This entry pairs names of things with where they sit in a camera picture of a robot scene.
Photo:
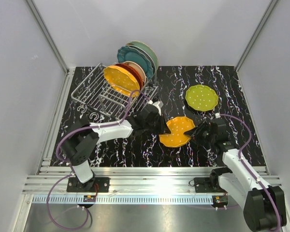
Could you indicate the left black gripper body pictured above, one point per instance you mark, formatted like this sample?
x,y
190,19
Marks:
x,y
154,126

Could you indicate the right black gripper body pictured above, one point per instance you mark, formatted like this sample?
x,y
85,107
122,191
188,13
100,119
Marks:
x,y
205,136

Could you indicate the orange dotted plate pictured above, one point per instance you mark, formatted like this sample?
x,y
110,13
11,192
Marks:
x,y
178,126

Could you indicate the yellow dotted plate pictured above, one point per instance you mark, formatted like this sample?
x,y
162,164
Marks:
x,y
121,79

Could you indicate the cream plate with black flower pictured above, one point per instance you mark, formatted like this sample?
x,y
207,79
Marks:
x,y
138,68

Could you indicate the red brown scalloped plate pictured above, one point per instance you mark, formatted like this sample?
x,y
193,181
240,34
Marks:
x,y
133,71

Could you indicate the teal plate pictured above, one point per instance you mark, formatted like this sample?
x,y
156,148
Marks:
x,y
129,53

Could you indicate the green floral plate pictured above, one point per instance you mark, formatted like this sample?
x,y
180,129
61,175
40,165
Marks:
x,y
149,51

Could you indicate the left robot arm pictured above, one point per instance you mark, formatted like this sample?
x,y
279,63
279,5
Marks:
x,y
76,146

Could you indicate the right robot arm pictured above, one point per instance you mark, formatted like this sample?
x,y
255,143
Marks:
x,y
263,205

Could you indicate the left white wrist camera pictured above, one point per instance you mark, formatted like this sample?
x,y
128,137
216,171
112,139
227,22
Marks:
x,y
157,103

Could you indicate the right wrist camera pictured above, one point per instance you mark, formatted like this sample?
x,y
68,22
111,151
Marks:
x,y
217,115

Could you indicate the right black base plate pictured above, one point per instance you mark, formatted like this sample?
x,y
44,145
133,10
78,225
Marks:
x,y
203,185

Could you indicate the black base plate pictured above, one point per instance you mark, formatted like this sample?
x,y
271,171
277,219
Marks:
x,y
203,185
97,184

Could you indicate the grey wire dish rack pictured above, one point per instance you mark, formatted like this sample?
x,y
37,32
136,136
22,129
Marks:
x,y
95,94

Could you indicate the aluminium mounting rail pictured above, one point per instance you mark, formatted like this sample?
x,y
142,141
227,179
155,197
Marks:
x,y
123,180

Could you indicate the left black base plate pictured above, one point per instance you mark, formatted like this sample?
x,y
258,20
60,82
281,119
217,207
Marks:
x,y
97,184

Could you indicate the left aluminium frame post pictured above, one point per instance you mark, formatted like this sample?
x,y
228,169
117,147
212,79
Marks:
x,y
45,32

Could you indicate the aluminium frame post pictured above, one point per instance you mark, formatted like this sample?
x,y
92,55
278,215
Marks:
x,y
258,30
45,32

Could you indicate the white slotted cable duct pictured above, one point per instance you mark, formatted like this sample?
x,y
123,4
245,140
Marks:
x,y
125,199

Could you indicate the right aluminium frame post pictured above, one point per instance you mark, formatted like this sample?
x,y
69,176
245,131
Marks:
x,y
258,30

